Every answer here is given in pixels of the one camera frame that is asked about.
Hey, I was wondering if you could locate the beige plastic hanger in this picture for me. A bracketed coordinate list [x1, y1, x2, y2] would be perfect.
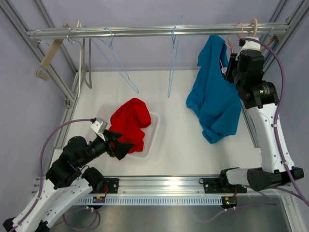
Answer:
[76, 20, 94, 99]

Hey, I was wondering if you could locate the aluminium frame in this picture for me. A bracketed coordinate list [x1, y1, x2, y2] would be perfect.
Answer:
[0, 0, 309, 232]

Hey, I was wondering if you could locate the white plastic basket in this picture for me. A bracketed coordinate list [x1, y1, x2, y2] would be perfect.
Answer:
[95, 102, 161, 160]

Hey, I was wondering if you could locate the beige wooden hanger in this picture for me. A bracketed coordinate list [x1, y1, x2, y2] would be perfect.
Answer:
[228, 18, 259, 49]

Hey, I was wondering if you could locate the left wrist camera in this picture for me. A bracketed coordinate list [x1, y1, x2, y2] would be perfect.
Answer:
[90, 117, 108, 141]

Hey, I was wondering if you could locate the wooden clip hanger right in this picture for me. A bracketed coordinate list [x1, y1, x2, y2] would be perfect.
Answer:
[259, 16, 290, 53]

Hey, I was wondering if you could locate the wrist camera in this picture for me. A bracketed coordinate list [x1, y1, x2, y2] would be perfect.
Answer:
[90, 117, 108, 141]
[239, 36, 261, 52]

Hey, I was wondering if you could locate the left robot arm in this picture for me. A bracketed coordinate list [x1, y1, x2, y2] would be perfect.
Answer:
[3, 130, 134, 232]

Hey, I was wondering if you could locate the white cable duct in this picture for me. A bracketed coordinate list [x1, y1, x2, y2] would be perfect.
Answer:
[75, 196, 223, 206]

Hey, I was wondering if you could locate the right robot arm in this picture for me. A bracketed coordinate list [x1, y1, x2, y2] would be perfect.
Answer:
[218, 49, 304, 192]

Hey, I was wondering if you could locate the wooden clip hanger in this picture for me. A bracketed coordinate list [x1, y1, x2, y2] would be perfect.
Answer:
[32, 29, 64, 81]
[259, 16, 290, 53]

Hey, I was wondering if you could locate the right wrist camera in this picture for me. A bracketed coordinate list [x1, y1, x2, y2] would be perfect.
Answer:
[239, 36, 261, 52]

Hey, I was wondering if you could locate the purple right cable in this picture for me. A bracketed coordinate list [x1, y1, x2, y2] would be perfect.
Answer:
[193, 38, 309, 223]

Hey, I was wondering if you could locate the pink wire hanger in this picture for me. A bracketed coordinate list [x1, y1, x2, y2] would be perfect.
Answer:
[219, 23, 244, 74]

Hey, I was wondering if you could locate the blue t shirt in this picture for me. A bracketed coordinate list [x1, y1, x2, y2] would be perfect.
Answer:
[186, 35, 241, 144]

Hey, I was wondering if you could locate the red t shirt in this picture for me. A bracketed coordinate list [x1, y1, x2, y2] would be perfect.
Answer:
[109, 98, 152, 153]

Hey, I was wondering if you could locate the light blue wire hanger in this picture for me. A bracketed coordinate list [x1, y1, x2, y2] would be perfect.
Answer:
[92, 27, 140, 94]
[167, 26, 179, 98]

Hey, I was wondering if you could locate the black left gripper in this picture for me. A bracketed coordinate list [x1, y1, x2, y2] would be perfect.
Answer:
[77, 130, 134, 168]

